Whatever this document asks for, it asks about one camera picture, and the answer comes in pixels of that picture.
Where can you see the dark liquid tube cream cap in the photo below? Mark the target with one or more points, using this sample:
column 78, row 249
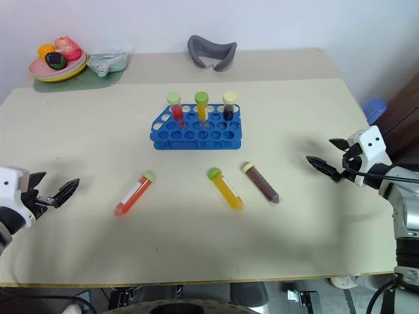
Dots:
column 228, row 106

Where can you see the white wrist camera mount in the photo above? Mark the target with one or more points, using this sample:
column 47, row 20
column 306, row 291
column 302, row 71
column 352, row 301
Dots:
column 13, row 183
column 371, row 145

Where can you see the orange toy fruit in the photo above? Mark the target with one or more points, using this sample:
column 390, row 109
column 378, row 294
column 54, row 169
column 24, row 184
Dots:
column 46, row 49

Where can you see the dark brown tube cream cap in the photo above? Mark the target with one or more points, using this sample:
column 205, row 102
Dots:
column 262, row 184

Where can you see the blue test tube rack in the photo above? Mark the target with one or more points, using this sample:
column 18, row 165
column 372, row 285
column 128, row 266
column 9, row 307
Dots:
column 197, row 128

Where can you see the black and green toy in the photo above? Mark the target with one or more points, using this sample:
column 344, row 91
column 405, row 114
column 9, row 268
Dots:
column 55, row 60

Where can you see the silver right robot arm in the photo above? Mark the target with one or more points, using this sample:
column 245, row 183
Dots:
column 401, row 209

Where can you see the red liquid tube green cap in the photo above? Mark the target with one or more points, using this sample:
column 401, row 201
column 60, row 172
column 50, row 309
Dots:
column 176, row 107

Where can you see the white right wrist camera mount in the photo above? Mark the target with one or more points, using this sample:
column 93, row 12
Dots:
column 371, row 145

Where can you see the dark wooden furniture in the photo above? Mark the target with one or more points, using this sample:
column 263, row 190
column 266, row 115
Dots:
column 404, row 114

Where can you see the stack of coloured plates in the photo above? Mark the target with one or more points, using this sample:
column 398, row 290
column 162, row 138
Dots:
column 55, row 71

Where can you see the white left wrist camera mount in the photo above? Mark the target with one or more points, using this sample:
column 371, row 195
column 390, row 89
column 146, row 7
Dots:
column 13, row 183

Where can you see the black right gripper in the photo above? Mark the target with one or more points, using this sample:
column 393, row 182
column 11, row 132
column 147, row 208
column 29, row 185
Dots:
column 353, row 160

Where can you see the yellow liquid tube green cap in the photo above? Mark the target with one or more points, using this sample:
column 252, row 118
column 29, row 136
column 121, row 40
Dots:
column 202, row 108
column 226, row 189

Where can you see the blue plastic stool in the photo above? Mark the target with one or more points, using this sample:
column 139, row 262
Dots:
column 374, row 110

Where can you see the black caster bracket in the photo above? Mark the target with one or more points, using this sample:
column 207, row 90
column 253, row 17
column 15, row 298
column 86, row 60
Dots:
column 302, row 299

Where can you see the green placemat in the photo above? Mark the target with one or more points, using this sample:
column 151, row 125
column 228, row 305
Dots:
column 82, row 81

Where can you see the orange-red liquid tube green cap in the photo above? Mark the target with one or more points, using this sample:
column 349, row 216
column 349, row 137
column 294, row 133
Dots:
column 134, row 195

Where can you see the dark rounded robot base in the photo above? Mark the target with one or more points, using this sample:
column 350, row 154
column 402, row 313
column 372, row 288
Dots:
column 183, row 305

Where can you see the red toy apple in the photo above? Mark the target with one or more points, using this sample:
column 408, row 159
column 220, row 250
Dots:
column 68, row 48

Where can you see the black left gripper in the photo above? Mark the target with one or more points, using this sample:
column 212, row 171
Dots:
column 32, row 198

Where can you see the grey curved foam pad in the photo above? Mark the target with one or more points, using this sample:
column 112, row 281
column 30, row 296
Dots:
column 209, row 52

